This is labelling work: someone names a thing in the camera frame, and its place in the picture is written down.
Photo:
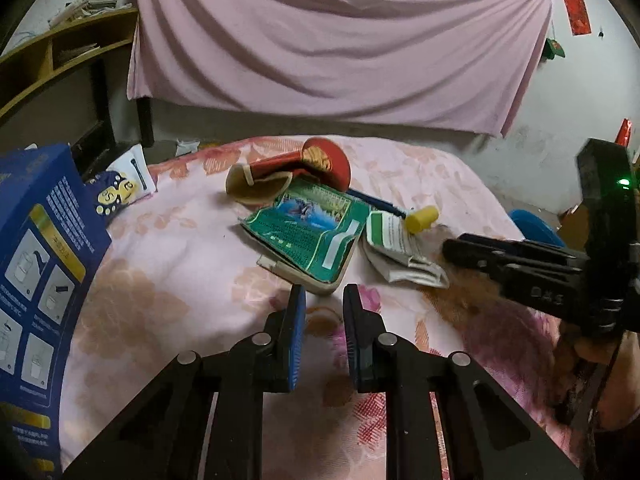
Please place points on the green printed booklet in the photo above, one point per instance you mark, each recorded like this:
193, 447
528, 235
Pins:
305, 230

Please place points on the blue pen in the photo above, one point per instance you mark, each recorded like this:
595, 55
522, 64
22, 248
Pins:
375, 201

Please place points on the floral blanket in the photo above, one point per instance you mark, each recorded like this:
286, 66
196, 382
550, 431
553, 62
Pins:
190, 280

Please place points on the green hanging ornament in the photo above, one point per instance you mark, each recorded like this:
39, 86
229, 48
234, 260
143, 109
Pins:
554, 49

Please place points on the red wall paper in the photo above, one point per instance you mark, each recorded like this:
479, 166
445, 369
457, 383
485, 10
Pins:
576, 12

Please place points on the pink hanging sheet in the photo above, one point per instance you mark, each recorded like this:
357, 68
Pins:
325, 45

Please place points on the red table tennis paddle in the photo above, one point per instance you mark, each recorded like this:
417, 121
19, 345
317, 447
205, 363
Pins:
325, 162

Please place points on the brown cardboard box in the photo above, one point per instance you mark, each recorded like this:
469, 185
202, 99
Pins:
575, 227

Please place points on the yellow plastic cylinder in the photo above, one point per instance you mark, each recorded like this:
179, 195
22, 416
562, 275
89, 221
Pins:
421, 219

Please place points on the red hanging ornament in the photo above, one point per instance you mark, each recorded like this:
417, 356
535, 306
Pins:
624, 132

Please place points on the blue white cartoon packet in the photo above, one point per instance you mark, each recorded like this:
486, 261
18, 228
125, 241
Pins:
122, 185

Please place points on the white paper scrap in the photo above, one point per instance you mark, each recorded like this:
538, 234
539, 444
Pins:
186, 147

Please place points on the blue plastic basin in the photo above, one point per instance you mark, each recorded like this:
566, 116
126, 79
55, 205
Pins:
537, 230

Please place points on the wooden wall shelf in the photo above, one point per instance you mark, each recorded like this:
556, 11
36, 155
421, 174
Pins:
30, 60

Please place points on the pile of papers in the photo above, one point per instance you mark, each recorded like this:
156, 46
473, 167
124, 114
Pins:
95, 2

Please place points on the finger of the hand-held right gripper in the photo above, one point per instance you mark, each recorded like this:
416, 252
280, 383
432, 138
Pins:
480, 260
520, 249

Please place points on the person's right hand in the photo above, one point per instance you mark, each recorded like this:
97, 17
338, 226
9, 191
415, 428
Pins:
592, 355

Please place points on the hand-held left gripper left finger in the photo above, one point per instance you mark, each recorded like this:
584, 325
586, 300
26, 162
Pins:
297, 340

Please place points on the white green paper packet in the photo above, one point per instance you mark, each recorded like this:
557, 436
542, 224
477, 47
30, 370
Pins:
400, 250

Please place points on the blue printed cardboard box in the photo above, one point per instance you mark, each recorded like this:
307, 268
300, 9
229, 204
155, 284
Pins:
40, 260

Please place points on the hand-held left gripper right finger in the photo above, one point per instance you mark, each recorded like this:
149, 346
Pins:
351, 340

